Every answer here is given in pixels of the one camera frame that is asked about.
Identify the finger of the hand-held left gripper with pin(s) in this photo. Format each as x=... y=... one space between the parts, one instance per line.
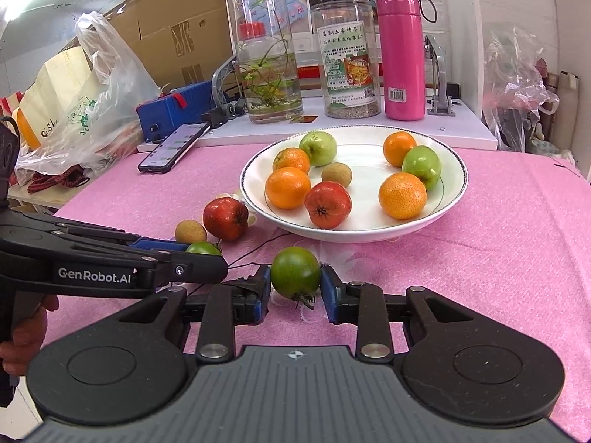
x=157 y=244
x=198 y=267

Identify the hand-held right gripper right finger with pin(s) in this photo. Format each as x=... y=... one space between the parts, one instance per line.
x=328 y=293

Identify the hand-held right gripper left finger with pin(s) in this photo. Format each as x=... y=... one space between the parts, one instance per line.
x=266 y=293

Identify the green tomato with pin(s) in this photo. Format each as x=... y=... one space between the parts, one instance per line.
x=203 y=248
x=295 y=272

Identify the tan kiwi back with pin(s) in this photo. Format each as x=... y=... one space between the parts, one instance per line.
x=190 y=231

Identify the dark red apple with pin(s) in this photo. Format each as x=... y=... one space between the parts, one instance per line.
x=226 y=218

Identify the orange mandarin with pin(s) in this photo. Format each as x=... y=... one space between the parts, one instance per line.
x=402 y=195
x=399 y=148
x=291 y=159
x=287 y=188

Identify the brown kiwi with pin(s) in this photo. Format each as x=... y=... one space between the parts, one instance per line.
x=336 y=174

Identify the white plate dark rim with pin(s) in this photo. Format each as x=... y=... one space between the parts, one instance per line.
x=364 y=180

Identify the light green apple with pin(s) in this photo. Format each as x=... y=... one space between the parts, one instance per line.
x=318 y=147

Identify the person's left hand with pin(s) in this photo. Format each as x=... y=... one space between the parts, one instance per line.
x=30 y=332

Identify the black smartphone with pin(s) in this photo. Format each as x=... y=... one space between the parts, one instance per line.
x=171 y=150

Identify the red cloth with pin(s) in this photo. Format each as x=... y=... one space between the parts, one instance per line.
x=57 y=180

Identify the blue tool box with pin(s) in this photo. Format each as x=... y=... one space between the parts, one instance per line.
x=175 y=108

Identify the orange container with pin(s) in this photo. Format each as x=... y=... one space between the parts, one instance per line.
x=25 y=131

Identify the translucent white plastic bag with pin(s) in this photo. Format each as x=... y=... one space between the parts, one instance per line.
x=120 y=87

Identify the pink tablecloth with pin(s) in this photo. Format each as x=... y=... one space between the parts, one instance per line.
x=508 y=263

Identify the beige paper bag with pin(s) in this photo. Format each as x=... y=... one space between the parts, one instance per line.
x=55 y=87

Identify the glass vase with plant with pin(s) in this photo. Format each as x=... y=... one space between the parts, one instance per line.
x=272 y=87

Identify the white machine base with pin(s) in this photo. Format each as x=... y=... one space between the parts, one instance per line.
x=461 y=134

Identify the brown cardboard box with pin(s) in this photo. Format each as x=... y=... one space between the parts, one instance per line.
x=184 y=23

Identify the clear jar black lid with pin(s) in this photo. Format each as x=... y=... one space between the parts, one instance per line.
x=344 y=69

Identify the grey metal lever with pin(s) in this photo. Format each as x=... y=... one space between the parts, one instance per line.
x=438 y=74

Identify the pink water bottle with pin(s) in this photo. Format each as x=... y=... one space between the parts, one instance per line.
x=401 y=55

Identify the clear crumpled plastic bag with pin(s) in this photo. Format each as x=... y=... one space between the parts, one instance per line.
x=512 y=87

